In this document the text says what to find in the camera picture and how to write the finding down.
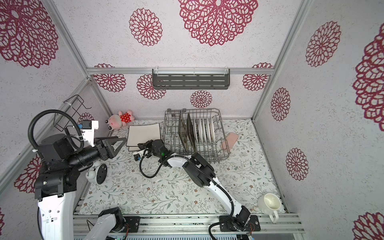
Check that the pink pig plush toy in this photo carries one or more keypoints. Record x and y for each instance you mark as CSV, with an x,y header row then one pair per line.
x,y
117,121

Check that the white ceramic mug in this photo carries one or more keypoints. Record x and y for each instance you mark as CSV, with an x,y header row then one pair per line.
x,y
270,204

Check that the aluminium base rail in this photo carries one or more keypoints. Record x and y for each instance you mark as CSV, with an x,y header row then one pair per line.
x,y
198,224

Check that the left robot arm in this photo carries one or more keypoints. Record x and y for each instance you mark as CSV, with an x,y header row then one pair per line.
x,y
56,185

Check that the grey wire dish rack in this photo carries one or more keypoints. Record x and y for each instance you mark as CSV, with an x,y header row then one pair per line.
x,y
212,152

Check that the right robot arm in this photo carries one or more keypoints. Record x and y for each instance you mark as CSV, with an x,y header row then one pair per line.
x,y
202,174

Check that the white round plate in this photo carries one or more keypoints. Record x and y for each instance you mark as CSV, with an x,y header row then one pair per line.
x,y
206,131
196,131
201,134
212,130

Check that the black wire wall basket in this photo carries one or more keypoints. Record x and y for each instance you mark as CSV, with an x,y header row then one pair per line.
x,y
74,106

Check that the grey wall shelf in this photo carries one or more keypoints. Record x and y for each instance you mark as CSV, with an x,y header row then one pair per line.
x,y
194,79

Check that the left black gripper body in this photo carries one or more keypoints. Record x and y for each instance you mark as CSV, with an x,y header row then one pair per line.
x,y
89,155

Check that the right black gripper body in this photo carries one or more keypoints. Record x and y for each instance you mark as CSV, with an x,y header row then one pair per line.
x,y
153,150

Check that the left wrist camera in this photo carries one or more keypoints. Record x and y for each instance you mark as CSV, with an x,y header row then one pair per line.
x,y
88,128

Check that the pink sponge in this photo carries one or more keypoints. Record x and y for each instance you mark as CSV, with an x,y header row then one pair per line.
x,y
229,141

